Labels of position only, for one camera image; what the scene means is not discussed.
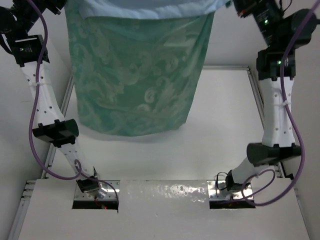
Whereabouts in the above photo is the blue green pillowcase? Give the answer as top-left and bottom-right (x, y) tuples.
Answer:
(64, 0), (226, 137)

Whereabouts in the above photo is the white front cover board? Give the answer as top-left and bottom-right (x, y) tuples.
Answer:
(19, 179), (309, 240)

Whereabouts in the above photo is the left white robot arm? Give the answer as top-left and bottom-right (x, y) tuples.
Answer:
(0, 0), (102, 198)

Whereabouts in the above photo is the metal base plate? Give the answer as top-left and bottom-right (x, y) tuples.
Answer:
(207, 179), (243, 201)
(73, 179), (120, 201)

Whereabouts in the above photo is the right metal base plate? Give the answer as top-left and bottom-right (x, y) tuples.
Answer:
(207, 179), (243, 201)

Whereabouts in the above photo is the aluminium table frame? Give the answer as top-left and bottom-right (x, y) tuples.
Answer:
(7, 65), (305, 240)

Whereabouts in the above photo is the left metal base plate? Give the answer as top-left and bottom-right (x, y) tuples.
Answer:
(73, 179), (120, 201)

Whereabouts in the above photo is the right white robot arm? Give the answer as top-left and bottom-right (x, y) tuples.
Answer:
(225, 0), (320, 193)

